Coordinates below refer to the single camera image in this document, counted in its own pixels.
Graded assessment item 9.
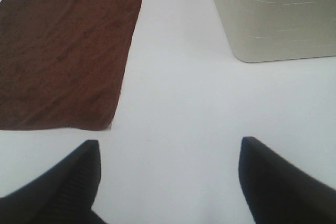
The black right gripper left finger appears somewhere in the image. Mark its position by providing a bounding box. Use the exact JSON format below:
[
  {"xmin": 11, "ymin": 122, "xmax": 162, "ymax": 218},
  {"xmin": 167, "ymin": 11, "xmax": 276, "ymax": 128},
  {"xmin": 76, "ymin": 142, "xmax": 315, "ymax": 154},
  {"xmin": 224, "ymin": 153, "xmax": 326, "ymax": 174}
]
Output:
[{"xmin": 1, "ymin": 140, "xmax": 104, "ymax": 223}]

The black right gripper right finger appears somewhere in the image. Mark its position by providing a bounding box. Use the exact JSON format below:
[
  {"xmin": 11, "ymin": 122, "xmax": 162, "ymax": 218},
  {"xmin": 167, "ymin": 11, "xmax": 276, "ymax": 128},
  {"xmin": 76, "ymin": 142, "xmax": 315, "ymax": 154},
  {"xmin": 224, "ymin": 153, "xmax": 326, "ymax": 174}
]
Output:
[{"xmin": 238, "ymin": 137, "xmax": 335, "ymax": 223}]

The brown towel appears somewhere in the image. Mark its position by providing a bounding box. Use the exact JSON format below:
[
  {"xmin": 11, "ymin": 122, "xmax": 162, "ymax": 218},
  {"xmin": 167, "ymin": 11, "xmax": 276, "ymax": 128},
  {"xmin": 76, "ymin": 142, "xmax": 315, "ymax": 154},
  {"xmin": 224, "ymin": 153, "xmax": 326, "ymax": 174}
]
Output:
[{"xmin": 1, "ymin": 0, "xmax": 142, "ymax": 131}]

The beige storage box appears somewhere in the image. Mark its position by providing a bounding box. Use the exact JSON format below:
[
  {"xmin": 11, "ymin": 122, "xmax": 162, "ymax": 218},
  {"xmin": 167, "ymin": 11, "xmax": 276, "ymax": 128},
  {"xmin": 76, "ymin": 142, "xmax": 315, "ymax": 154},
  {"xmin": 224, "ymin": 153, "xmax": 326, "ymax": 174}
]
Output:
[{"xmin": 214, "ymin": 0, "xmax": 335, "ymax": 63}]

